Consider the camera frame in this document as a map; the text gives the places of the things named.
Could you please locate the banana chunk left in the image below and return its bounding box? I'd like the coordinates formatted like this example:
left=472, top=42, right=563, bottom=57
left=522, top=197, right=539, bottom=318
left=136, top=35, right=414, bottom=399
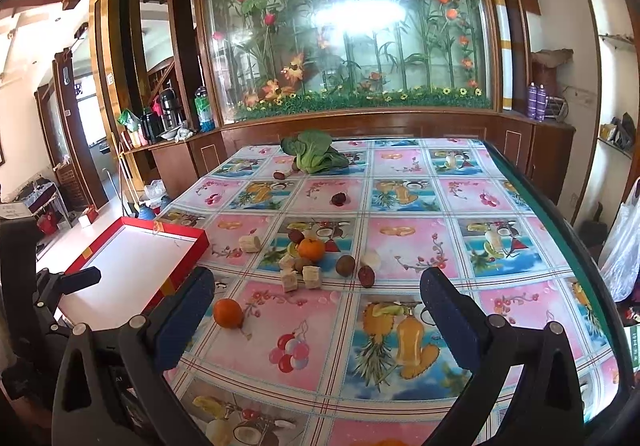
left=239, top=235, right=262, bottom=253

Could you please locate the pale round chunk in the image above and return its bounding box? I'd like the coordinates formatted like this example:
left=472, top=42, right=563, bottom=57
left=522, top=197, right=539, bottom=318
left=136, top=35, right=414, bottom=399
left=360, top=249, right=381, bottom=272

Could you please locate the purple bottle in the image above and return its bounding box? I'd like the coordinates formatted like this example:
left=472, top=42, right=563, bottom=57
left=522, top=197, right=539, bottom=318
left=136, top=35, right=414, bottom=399
left=527, top=82, right=538, bottom=120
left=536, top=84, right=547, bottom=122

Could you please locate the floral fruit print tablecloth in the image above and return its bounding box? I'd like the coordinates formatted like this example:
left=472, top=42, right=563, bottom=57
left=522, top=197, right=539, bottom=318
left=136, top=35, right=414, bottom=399
left=157, top=138, right=624, bottom=445

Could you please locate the pale chunk behind pile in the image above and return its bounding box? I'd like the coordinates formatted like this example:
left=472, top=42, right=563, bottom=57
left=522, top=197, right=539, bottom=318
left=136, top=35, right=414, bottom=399
left=279, top=254, right=295, bottom=270

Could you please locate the orange tangerine in pile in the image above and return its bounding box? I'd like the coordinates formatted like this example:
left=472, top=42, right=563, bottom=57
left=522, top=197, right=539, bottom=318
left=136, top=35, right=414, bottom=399
left=297, top=238, right=326, bottom=263

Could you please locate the white plastic bag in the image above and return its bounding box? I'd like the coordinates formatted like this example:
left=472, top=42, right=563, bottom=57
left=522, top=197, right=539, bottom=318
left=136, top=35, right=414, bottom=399
left=598, top=180, right=639, bottom=302

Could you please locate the black thermos kettle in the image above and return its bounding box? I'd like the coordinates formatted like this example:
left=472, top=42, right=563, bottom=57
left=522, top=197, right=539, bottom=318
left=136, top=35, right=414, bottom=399
left=160, top=88, right=182, bottom=131

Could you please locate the orange tangerine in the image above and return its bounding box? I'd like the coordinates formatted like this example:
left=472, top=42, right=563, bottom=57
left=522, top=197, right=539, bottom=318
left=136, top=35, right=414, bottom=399
left=213, top=299, right=244, bottom=329
left=297, top=238, right=326, bottom=263

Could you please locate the small brown kiwi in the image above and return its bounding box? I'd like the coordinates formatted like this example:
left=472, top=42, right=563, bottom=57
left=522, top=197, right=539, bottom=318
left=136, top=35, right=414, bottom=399
left=294, top=258, right=314, bottom=273

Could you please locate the purple bottle left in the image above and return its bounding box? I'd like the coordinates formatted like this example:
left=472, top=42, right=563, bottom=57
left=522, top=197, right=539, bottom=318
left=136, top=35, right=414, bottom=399
left=527, top=82, right=538, bottom=120

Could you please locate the pale cube chunk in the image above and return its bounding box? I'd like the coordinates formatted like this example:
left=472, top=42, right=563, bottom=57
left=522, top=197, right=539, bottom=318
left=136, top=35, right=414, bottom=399
left=303, top=265, right=322, bottom=290
left=280, top=270, right=298, bottom=292

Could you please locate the red jujube date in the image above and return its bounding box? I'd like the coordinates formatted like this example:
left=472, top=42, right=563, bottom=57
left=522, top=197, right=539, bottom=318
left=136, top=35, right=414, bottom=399
left=358, top=265, right=375, bottom=289

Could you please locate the wooden low cabinet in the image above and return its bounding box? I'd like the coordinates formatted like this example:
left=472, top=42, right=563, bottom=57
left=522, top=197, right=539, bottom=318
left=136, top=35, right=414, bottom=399
left=125, top=107, right=575, bottom=202

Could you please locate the green bok choy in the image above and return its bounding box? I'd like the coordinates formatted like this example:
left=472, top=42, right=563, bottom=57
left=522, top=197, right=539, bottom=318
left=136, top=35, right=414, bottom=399
left=280, top=130, right=349, bottom=174

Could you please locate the dark red jujube upper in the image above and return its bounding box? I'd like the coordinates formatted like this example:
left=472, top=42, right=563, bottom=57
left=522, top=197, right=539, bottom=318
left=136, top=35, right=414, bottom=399
left=288, top=229, right=305, bottom=244

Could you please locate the purple bottle right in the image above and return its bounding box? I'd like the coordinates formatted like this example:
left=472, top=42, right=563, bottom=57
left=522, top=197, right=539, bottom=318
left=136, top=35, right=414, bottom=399
left=536, top=84, right=547, bottom=122

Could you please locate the dark red dried fruit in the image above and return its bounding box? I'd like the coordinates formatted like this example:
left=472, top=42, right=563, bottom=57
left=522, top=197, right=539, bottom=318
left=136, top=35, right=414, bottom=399
left=331, top=192, right=347, bottom=206

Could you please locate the green label water bottle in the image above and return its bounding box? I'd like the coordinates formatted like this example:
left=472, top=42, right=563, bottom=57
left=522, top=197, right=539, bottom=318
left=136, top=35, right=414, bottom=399
left=194, top=86, right=215, bottom=132

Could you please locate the brown kiwi fruit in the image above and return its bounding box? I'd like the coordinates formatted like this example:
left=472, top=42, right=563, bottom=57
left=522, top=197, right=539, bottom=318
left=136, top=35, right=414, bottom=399
left=335, top=255, right=356, bottom=277

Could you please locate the red white gift box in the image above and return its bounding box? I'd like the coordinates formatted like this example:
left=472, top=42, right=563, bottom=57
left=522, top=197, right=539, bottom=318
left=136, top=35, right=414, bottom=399
left=58, top=218, right=208, bottom=330

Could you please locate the floral glass partition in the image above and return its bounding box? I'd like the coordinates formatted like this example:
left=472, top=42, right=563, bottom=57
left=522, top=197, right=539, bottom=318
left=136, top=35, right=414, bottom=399
left=198, top=0, right=497, bottom=124

